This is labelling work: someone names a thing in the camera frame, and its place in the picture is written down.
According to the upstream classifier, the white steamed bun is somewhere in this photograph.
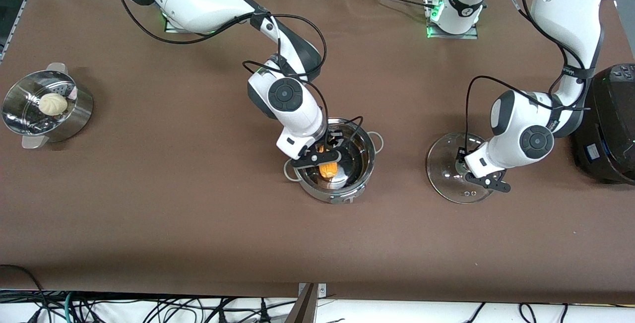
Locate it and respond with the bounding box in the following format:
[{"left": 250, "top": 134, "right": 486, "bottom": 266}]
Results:
[{"left": 39, "top": 93, "right": 68, "bottom": 117}]

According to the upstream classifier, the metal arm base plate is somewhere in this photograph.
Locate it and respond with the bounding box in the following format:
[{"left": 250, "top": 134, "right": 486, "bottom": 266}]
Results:
[
  {"left": 426, "top": 0, "right": 479, "bottom": 40},
  {"left": 164, "top": 13, "right": 187, "bottom": 33}
]

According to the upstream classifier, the black rice cooker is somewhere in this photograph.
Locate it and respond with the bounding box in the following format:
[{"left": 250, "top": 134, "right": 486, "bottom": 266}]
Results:
[{"left": 571, "top": 64, "right": 635, "bottom": 185}]

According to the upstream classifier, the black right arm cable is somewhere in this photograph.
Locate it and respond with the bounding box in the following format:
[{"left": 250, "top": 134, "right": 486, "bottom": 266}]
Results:
[{"left": 114, "top": 0, "right": 365, "bottom": 151}]

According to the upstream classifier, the dark metal post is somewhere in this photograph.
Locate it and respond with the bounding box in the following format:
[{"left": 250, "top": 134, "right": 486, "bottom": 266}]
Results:
[{"left": 284, "top": 283, "right": 318, "bottom": 323}]

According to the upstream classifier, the steel steamer pot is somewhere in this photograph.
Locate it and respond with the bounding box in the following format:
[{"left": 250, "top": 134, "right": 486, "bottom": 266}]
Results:
[{"left": 1, "top": 63, "right": 94, "bottom": 149}]

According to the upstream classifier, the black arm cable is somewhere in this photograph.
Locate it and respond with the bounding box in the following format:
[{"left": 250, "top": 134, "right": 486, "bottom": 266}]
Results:
[
  {"left": 114, "top": 0, "right": 365, "bottom": 151},
  {"left": 464, "top": 0, "right": 592, "bottom": 155}
]

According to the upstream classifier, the brown table cover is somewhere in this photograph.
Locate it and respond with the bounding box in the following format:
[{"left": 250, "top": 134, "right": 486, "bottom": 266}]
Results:
[{"left": 0, "top": 0, "right": 635, "bottom": 304}]

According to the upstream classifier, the yellow corn cob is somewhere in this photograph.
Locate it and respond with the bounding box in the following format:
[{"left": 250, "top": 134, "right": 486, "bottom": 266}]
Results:
[{"left": 317, "top": 145, "right": 341, "bottom": 181}]

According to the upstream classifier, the glass pot lid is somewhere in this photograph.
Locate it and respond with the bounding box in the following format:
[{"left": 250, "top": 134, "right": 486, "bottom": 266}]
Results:
[{"left": 426, "top": 132, "right": 497, "bottom": 204}]

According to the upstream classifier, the small metal table bracket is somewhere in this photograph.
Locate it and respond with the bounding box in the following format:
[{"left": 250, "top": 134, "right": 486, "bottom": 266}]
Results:
[{"left": 298, "top": 283, "right": 327, "bottom": 298}]

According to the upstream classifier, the steel pot with handles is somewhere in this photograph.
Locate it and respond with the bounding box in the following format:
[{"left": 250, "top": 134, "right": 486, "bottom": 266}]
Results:
[{"left": 284, "top": 117, "right": 385, "bottom": 203}]

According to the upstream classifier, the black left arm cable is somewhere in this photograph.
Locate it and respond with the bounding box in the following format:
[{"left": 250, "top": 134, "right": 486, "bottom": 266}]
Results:
[{"left": 464, "top": 0, "right": 592, "bottom": 155}]

